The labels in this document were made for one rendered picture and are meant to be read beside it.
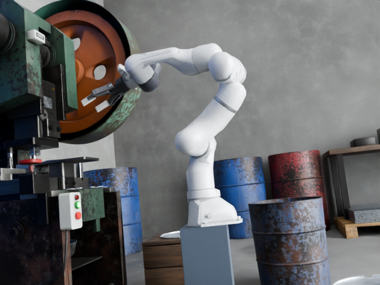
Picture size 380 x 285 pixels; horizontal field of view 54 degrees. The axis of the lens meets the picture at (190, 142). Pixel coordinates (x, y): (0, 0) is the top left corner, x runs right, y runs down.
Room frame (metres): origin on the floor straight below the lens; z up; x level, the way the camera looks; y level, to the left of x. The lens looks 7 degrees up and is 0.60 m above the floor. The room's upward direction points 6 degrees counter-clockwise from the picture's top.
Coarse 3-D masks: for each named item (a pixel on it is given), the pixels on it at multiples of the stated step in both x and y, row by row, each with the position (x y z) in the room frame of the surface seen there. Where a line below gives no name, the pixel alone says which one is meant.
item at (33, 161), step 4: (20, 160) 1.32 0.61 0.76; (24, 160) 1.32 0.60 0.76; (28, 160) 1.31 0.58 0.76; (32, 160) 1.31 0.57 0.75; (36, 160) 1.32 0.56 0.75; (40, 160) 1.35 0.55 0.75; (20, 164) 1.33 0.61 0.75; (24, 164) 1.34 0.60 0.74; (28, 164) 1.35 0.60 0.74; (32, 164) 1.34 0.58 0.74; (28, 168) 1.34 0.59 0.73; (32, 168) 1.34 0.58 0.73
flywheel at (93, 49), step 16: (64, 16) 2.04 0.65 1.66; (80, 16) 2.02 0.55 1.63; (96, 16) 1.99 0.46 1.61; (64, 32) 2.08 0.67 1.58; (80, 32) 2.06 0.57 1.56; (96, 32) 2.03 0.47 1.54; (112, 32) 1.97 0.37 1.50; (80, 48) 2.06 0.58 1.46; (96, 48) 2.03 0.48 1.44; (112, 48) 2.01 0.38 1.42; (128, 48) 2.04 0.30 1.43; (80, 64) 2.04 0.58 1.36; (96, 64) 2.04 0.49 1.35; (112, 64) 2.01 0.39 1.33; (80, 80) 2.06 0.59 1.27; (96, 80) 2.04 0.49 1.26; (112, 80) 2.02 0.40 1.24; (80, 96) 2.06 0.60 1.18; (80, 112) 2.06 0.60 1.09; (96, 112) 2.00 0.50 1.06; (112, 112) 2.02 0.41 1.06; (64, 128) 2.05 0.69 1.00; (80, 128) 2.03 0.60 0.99
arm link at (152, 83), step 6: (150, 66) 1.64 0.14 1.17; (156, 66) 1.64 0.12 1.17; (156, 72) 1.63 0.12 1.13; (156, 78) 1.61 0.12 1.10; (138, 84) 1.62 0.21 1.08; (144, 84) 1.60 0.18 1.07; (150, 84) 1.60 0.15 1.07; (156, 84) 1.62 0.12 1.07; (144, 90) 1.64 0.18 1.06; (150, 90) 1.63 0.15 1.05
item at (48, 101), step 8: (48, 88) 1.71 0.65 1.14; (48, 96) 1.71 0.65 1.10; (48, 104) 1.71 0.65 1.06; (48, 112) 1.70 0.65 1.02; (56, 112) 1.77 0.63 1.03; (16, 120) 1.65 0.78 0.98; (24, 120) 1.64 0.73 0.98; (32, 120) 1.63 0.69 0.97; (40, 120) 1.64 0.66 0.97; (48, 120) 1.65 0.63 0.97; (56, 120) 1.76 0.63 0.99; (16, 128) 1.65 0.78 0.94; (24, 128) 1.64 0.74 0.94; (32, 128) 1.63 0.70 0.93; (40, 128) 1.64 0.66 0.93; (48, 128) 1.65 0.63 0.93; (56, 128) 1.71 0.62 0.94; (16, 136) 1.65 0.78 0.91; (24, 136) 1.64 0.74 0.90; (32, 136) 1.64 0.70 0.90; (40, 136) 1.64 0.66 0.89; (48, 136) 1.66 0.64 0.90; (56, 136) 1.71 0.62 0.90
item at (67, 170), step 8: (48, 160) 1.64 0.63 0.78; (56, 160) 1.61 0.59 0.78; (64, 160) 1.60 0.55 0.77; (72, 160) 1.60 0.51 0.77; (80, 160) 1.62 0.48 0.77; (88, 160) 1.65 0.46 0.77; (96, 160) 1.69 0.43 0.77; (48, 168) 1.65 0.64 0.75; (56, 168) 1.64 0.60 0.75; (64, 168) 1.64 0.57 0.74; (72, 168) 1.71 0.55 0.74; (56, 176) 1.64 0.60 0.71; (64, 176) 1.64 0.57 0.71; (72, 176) 1.70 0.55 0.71; (64, 184) 1.64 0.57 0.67; (72, 184) 1.70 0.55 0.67
